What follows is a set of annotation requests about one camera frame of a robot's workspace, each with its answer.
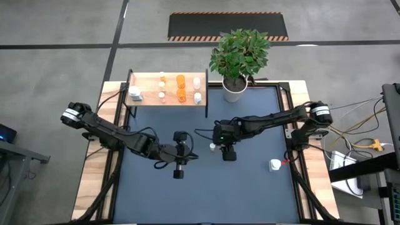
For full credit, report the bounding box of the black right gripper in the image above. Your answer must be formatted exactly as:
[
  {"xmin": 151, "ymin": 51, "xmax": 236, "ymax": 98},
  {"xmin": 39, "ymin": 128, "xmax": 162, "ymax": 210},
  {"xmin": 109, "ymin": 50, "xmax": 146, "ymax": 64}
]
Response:
[{"xmin": 212, "ymin": 119, "xmax": 240, "ymax": 163}]

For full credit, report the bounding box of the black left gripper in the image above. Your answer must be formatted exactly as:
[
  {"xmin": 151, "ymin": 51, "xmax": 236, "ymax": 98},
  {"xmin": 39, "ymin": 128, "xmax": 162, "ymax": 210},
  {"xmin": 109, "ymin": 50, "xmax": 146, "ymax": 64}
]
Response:
[{"xmin": 168, "ymin": 131, "xmax": 200, "ymax": 180}]

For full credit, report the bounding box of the wooden shelf with black legs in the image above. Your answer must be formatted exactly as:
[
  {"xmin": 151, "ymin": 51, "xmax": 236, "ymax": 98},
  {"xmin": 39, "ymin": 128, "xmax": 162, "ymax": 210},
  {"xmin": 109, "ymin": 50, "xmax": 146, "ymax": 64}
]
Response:
[{"xmin": 126, "ymin": 69, "xmax": 209, "ymax": 119}]

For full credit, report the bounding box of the blue-grey table mat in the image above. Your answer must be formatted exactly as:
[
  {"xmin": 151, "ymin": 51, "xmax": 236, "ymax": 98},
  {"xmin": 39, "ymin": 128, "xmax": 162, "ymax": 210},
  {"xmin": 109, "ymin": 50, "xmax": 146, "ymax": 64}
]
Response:
[{"xmin": 112, "ymin": 86, "xmax": 301, "ymax": 224}]

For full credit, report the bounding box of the green plant in white pot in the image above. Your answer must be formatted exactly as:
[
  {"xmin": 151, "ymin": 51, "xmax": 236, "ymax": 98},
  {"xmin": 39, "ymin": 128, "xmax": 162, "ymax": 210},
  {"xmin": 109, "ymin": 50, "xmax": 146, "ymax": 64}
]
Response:
[{"xmin": 208, "ymin": 28, "xmax": 271, "ymax": 103}]

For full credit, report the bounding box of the black hazard-striped floor mat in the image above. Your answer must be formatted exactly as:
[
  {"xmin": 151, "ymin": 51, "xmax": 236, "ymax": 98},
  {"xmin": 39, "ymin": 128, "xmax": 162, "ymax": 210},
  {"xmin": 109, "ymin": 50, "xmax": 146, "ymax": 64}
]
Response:
[{"xmin": 167, "ymin": 11, "xmax": 289, "ymax": 43}]

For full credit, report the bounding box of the white flat box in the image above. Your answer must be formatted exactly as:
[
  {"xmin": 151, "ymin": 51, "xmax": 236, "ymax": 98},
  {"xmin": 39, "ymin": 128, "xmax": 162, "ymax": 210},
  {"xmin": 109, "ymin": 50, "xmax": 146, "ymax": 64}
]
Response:
[{"xmin": 329, "ymin": 150, "xmax": 365, "ymax": 198}]

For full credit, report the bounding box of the black desk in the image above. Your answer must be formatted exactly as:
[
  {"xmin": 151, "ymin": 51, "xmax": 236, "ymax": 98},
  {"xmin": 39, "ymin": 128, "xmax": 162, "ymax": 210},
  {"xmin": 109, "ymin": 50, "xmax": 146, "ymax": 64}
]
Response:
[{"xmin": 327, "ymin": 152, "xmax": 400, "ymax": 225}]

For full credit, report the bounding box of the yellow power plug splitter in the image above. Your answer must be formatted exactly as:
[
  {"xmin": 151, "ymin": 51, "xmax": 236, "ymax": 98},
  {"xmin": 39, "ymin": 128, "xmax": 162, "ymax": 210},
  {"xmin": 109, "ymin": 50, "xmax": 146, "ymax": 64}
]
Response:
[{"xmin": 368, "ymin": 139, "xmax": 384, "ymax": 153}]

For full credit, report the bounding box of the dark computer monitor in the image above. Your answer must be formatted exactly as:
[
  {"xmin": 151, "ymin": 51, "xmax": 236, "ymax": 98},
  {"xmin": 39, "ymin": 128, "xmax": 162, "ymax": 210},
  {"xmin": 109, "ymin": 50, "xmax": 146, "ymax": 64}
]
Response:
[{"xmin": 381, "ymin": 82, "xmax": 400, "ymax": 159}]

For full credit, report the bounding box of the grey metal desk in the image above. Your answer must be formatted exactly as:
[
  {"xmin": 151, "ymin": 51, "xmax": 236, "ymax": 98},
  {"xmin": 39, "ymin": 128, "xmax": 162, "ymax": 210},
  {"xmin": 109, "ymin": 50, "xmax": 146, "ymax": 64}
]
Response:
[{"xmin": 0, "ymin": 139, "xmax": 51, "ymax": 225}]

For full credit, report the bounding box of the dark laptop with blue light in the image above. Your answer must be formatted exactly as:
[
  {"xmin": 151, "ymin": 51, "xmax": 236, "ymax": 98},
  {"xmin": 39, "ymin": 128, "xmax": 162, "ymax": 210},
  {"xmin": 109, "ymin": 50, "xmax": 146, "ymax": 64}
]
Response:
[{"xmin": 0, "ymin": 123, "xmax": 18, "ymax": 144}]

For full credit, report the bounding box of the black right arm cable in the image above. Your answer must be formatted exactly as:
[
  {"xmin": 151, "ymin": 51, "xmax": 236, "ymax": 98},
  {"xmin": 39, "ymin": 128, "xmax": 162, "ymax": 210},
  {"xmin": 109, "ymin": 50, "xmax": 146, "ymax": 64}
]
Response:
[{"xmin": 194, "ymin": 127, "xmax": 217, "ymax": 142}]

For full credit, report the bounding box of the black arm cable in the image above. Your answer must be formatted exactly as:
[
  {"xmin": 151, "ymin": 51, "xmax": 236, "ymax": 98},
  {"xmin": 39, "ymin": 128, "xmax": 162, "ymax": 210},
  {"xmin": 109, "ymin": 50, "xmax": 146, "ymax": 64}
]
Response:
[
  {"xmin": 194, "ymin": 127, "xmax": 217, "ymax": 142},
  {"xmin": 95, "ymin": 89, "xmax": 201, "ymax": 171}
]

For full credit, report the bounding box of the black metal rig frame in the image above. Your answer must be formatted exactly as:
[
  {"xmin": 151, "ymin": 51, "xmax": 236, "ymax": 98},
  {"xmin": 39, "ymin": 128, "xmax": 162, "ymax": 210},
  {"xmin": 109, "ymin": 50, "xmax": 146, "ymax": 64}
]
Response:
[{"xmin": 71, "ymin": 69, "xmax": 340, "ymax": 225}]

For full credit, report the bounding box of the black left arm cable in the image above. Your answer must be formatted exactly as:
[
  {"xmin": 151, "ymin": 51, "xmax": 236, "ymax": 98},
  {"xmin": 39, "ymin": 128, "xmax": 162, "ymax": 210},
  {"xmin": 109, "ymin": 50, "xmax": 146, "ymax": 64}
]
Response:
[{"xmin": 95, "ymin": 89, "xmax": 201, "ymax": 171}]

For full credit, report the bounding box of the yellow cable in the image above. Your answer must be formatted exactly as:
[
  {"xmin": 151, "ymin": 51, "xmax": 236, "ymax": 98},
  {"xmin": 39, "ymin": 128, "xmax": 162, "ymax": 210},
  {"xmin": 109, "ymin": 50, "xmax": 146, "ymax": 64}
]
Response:
[{"xmin": 323, "ymin": 106, "xmax": 388, "ymax": 151}]

